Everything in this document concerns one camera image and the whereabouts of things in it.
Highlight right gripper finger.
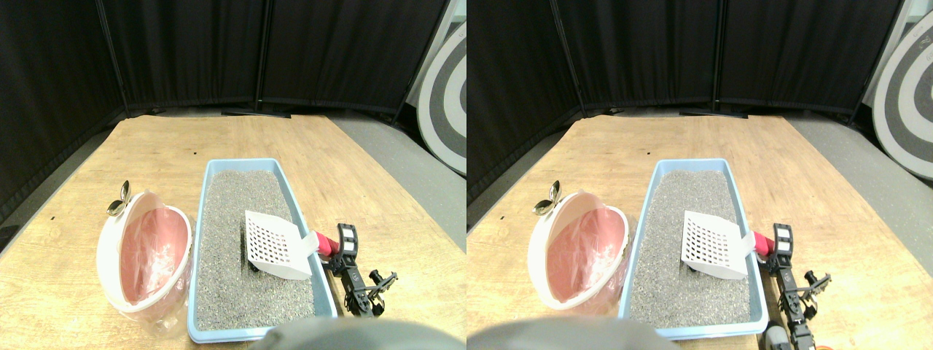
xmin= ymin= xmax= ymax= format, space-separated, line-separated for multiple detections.
xmin=772 ymin=222 xmax=795 ymax=257
xmin=337 ymin=224 xmax=360 ymax=257

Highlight white scoop with red handle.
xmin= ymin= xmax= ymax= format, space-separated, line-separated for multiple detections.
xmin=244 ymin=210 xmax=341 ymax=281
xmin=681 ymin=210 xmax=778 ymax=281

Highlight blue litter tray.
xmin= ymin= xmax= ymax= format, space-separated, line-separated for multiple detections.
xmin=618 ymin=158 xmax=770 ymax=342
xmin=187 ymin=158 xmax=339 ymax=344

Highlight black curtain stand foot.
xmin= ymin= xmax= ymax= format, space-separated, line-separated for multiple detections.
xmin=221 ymin=107 xmax=292 ymax=119
xmin=678 ymin=107 xmax=748 ymax=119

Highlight grey and white ringed disc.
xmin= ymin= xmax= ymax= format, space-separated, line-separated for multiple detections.
xmin=872 ymin=20 xmax=933 ymax=182
xmin=417 ymin=20 xmax=467 ymax=176

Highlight white bin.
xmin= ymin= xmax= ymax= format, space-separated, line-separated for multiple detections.
xmin=528 ymin=180 xmax=631 ymax=325
xmin=96 ymin=180 xmax=195 ymax=338

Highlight black curtain stand pole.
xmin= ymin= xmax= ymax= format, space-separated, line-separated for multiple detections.
xmin=550 ymin=0 xmax=585 ymax=117
xmin=255 ymin=0 xmax=273 ymax=110
xmin=711 ymin=0 xmax=729 ymax=110
xmin=95 ymin=0 xmax=129 ymax=119
xmin=392 ymin=0 xmax=451 ymax=123
xmin=848 ymin=0 xmax=907 ymax=123

